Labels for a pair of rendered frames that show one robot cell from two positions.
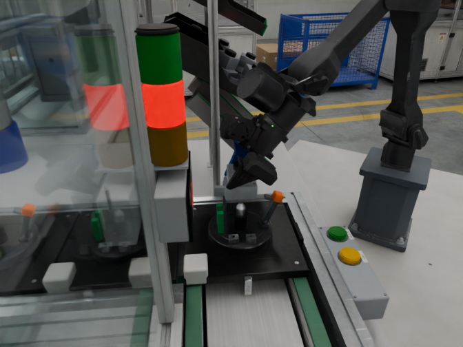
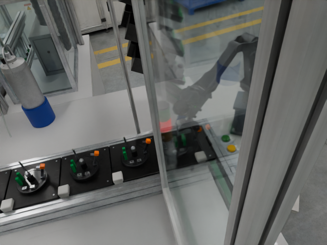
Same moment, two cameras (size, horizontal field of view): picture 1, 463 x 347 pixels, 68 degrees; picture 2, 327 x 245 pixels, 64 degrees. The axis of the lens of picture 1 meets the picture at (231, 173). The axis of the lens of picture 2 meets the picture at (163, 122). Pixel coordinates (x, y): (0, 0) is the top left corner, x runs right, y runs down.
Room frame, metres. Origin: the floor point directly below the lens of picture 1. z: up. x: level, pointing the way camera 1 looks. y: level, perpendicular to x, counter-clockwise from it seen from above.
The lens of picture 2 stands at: (-0.27, 0.13, 1.96)
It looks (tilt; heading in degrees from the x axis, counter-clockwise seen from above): 43 degrees down; 357
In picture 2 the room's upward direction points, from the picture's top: 7 degrees counter-clockwise
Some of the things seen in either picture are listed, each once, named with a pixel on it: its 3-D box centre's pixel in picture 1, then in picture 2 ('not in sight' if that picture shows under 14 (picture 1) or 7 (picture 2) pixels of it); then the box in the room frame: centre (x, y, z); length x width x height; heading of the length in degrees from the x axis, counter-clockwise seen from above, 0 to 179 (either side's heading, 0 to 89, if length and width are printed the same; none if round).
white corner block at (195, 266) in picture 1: (196, 268); not in sight; (0.49, 0.07, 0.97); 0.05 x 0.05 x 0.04; 5
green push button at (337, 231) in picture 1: (337, 234); not in sight; (0.60, -0.24, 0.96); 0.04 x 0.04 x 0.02
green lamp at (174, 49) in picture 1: (158, 56); not in sight; (0.39, 0.08, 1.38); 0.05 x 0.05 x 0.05
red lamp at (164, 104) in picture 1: (162, 100); not in sight; (0.39, 0.08, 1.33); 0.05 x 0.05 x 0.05
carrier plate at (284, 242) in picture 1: (240, 236); not in sight; (0.59, -0.02, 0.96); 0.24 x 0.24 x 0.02; 5
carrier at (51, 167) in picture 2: not in sight; (29, 177); (0.52, 0.72, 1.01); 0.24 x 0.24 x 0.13; 5
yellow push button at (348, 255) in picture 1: (349, 257); not in sight; (0.53, -0.24, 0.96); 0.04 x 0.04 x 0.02
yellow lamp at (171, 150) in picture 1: (167, 140); not in sight; (0.39, 0.08, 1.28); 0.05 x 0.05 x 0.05
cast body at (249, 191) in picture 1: (235, 179); not in sight; (0.59, -0.01, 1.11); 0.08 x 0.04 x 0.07; 96
